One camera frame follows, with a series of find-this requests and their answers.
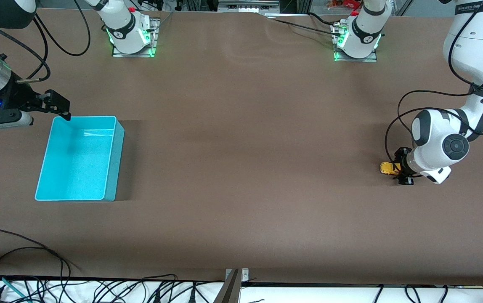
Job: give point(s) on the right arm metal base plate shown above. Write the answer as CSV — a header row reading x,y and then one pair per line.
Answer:
x,y
154,38

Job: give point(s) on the grey metal bar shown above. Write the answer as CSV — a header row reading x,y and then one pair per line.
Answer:
x,y
229,290

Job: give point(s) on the silver bracket plate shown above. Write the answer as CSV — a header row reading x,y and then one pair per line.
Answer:
x,y
245,274

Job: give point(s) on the silver metal box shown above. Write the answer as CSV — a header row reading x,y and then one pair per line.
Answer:
x,y
248,6

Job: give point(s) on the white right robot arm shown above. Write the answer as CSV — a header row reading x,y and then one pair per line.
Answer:
x,y
126,40

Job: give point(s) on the red orange package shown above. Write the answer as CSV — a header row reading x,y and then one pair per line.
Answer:
x,y
342,4

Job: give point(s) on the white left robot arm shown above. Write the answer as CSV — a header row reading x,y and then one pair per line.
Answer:
x,y
473,42

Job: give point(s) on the turquoise plastic bin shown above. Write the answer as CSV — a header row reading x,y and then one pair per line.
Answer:
x,y
77,168

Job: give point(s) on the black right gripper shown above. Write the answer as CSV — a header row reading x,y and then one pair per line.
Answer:
x,y
15,95

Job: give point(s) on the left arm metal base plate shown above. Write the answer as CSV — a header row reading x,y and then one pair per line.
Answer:
x,y
355,60

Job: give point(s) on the brown table cover mat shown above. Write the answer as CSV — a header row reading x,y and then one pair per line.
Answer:
x,y
241,168

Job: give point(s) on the yellow beetle toy car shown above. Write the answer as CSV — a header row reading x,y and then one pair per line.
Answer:
x,y
386,168

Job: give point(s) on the white lower shelf surface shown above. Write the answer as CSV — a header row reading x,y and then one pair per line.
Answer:
x,y
309,294

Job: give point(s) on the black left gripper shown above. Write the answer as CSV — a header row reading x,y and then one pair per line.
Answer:
x,y
403,155

